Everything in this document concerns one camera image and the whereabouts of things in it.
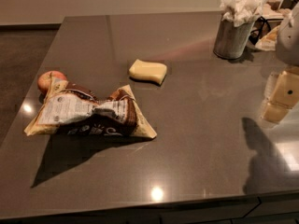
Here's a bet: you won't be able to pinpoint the brown chip bag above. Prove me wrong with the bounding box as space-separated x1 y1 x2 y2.
24 77 157 139

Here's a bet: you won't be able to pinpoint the yellow sponge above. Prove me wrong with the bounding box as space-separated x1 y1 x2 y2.
129 60 167 85

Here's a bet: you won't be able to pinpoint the white crumpled paper towels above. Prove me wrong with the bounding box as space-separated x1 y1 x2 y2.
220 0 268 27

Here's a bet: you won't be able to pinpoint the red apple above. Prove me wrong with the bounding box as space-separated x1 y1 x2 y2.
37 70 66 95

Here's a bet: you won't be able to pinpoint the grey metal can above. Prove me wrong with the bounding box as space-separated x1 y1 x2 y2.
213 20 254 60

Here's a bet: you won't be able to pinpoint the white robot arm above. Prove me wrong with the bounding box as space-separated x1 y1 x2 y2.
276 4 299 66

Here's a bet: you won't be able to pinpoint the black cable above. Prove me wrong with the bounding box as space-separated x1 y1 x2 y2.
249 16 271 46

